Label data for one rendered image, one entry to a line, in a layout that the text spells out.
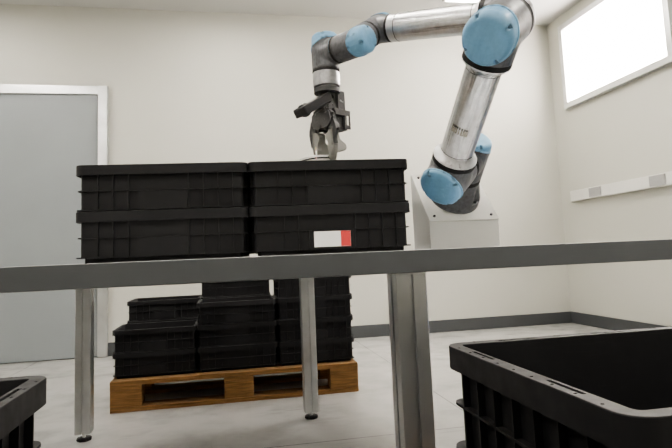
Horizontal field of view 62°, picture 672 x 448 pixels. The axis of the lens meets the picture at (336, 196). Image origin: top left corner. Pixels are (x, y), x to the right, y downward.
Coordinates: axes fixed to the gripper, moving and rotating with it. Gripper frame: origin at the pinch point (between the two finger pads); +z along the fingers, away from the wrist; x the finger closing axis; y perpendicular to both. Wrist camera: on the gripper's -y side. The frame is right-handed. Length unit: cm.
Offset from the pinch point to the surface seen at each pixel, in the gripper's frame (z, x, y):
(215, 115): -95, 278, 152
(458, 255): 27, -49, -16
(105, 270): 26, -15, -65
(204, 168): 3.2, 9.8, -30.9
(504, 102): -107, 130, 365
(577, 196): -15, 80, 385
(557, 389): 36, -86, -63
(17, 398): 36, -52, -89
